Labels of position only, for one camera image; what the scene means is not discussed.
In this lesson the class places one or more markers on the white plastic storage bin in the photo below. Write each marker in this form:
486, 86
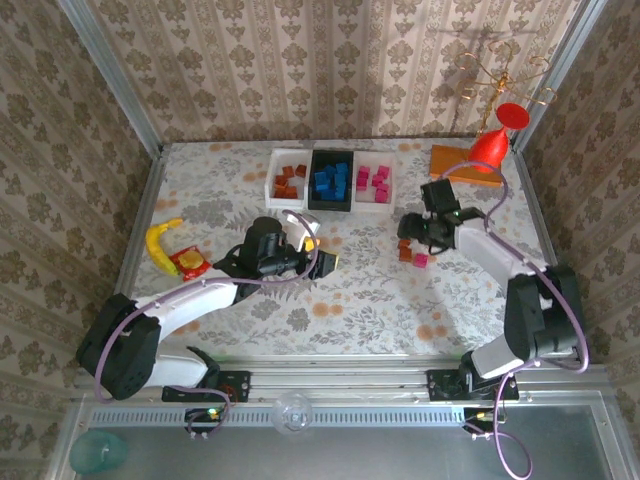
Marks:
272, 202
365, 205

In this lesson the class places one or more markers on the black plastic storage bin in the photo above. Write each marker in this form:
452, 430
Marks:
314, 205

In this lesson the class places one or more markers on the blue lego brick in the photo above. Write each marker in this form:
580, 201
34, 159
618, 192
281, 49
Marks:
340, 192
341, 168
326, 192
321, 179
329, 170
339, 180

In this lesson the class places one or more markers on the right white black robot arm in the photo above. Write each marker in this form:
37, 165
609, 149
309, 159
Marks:
490, 255

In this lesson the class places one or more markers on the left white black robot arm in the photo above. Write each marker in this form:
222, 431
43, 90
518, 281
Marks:
190, 300

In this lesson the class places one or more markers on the floral patterned tablecloth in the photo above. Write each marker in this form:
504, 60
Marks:
350, 310

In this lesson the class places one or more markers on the red snack packet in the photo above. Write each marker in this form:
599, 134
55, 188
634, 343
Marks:
190, 262

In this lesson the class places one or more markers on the red plastic goblet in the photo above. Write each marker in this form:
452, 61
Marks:
487, 150

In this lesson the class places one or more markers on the yellow toy banana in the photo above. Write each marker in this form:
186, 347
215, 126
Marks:
157, 245

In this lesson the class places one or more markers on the clear glass ball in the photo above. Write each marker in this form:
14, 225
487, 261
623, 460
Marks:
292, 412

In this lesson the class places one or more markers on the small circuit board with LED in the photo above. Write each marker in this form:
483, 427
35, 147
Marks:
205, 417
480, 417

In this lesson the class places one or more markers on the teal translucent cup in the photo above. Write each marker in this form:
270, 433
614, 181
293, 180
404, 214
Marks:
97, 452

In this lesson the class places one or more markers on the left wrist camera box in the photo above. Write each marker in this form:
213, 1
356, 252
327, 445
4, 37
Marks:
304, 232

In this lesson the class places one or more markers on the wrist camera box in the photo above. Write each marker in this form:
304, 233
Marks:
304, 232
440, 197

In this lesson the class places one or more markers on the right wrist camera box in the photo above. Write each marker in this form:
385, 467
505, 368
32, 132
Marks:
440, 197

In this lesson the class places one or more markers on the aluminium frame rail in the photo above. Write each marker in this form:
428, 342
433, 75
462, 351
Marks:
132, 255
544, 220
350, 380

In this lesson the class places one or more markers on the aluminium frame post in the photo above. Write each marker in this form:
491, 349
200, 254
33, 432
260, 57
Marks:
555, 75
114, 75

